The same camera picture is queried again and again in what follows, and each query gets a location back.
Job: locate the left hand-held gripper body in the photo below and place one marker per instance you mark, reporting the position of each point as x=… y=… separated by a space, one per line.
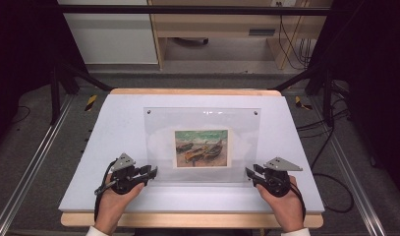
x=124 y=175

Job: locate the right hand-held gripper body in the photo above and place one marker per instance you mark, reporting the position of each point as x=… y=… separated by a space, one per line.
x=277 y=178

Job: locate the boat painting print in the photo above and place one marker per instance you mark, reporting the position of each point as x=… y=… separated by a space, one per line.
x=201 y=148

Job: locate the clear acrylic picture frame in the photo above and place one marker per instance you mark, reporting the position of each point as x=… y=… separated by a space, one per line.
x=200 y=121

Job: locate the person's right hand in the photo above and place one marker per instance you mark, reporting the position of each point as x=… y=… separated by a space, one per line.
x=284 y=209

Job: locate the person's left hand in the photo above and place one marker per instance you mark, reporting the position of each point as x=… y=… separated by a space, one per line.
x=114 y=206

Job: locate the white table cover sheet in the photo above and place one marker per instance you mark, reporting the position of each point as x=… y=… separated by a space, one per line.
x=122 y=131

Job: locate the person's right white sleeve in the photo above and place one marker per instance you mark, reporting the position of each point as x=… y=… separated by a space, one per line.
x=296 y=232

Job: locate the person's white sleeve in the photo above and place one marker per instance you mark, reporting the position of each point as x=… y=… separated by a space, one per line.
x=96 y=231
x=296 y=232

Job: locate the wooden table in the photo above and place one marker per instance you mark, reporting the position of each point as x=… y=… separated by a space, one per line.
x=187 y=220

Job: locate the person's left white sleeve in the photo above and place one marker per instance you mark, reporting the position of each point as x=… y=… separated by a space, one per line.
x=96 y=231

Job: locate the black metal stand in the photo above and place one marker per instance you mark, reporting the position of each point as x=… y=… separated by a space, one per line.
x=327 y=98
x=55 y=95

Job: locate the white cabinet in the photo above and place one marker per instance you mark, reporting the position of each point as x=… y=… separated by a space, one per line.
x=109 y=36

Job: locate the light wooden desk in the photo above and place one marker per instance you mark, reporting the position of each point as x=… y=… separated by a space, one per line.
x=220 y=24

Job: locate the black curtain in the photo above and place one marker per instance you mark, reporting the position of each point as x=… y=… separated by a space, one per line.
x=377 y=65
x=20 y=49

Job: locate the black horizontal bar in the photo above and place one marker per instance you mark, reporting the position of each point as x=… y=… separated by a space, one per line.
x=187 y=10

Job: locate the aluminium floor rail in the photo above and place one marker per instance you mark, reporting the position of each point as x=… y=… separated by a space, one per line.
x=354 y=183
x=27 y=170

